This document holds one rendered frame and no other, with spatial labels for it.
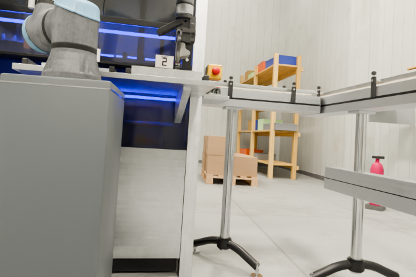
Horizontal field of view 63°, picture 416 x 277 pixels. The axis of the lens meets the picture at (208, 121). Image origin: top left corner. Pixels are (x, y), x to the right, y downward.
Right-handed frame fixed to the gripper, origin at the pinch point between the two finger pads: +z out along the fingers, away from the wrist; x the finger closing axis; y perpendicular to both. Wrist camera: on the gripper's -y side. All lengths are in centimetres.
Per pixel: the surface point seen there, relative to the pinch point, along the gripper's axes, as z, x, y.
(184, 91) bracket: 14.5, -13.8, 3.1
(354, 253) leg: 82, 3, 89
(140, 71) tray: 9.1, -19.1, -14.1
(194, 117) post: 22.4, 18.5, 11.8
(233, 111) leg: 17, 33, 35
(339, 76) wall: -90, 403, 314
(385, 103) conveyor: 13, -20, 85
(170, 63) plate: -2.9, 18.1, -1.6
